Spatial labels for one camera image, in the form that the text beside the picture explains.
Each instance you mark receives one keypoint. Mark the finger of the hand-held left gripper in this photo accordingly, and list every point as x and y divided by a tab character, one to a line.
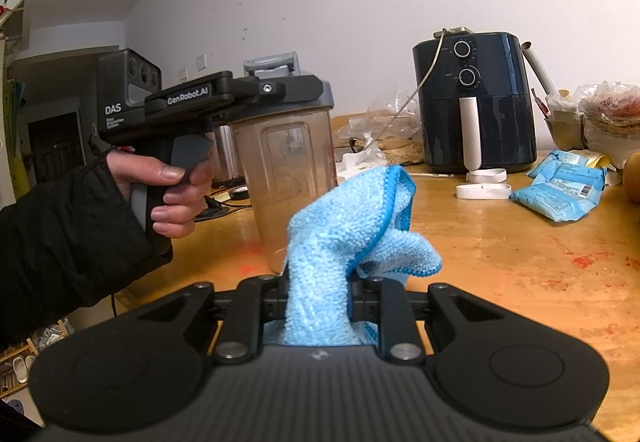
280	92

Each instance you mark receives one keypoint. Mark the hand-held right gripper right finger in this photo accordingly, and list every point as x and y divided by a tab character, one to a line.
392	312

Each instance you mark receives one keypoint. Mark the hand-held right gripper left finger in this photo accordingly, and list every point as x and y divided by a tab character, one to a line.
250	312

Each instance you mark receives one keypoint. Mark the clear shaker bottle grey lid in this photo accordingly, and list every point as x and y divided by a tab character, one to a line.
285	172

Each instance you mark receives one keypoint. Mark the blue microfiber cloth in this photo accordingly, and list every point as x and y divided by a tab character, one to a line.
340	232

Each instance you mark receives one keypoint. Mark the person's left hand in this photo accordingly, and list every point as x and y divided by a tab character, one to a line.
165	172

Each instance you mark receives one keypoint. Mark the steel electric kettle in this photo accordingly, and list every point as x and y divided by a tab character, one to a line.
227	157

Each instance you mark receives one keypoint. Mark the dark door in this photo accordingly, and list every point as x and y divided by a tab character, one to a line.
55	147

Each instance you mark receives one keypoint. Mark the small white open box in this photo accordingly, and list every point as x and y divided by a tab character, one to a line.
352	172

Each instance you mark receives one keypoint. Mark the black tape roll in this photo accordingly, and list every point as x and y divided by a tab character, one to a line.
240	193

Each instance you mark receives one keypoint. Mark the clear bag of dried grains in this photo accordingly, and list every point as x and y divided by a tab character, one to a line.
385	132

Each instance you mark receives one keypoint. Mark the thin white stick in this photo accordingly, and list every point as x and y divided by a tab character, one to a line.
432	175

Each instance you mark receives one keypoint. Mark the white oval band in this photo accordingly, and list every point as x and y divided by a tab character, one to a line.
480	194
485	171

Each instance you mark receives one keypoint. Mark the small flat grey device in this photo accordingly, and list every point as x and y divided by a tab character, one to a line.
452	31

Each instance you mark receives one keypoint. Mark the blue snack packet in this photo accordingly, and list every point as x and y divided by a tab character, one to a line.
565	162
555	202

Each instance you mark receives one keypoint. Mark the dark blue air fryer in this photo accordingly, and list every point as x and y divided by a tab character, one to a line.
500	112

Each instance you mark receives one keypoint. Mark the wooden shoe rack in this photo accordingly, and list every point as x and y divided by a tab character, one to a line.
25	362

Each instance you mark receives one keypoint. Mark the yellow packet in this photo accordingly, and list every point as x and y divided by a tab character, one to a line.
597	161

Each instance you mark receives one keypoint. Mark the grey plastic tube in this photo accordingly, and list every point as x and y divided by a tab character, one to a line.
539	67

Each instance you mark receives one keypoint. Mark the orange fruit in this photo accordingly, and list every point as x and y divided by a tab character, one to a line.
632	179

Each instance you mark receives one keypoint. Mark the clear bag of stacked food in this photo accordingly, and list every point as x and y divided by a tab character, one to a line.
612	122

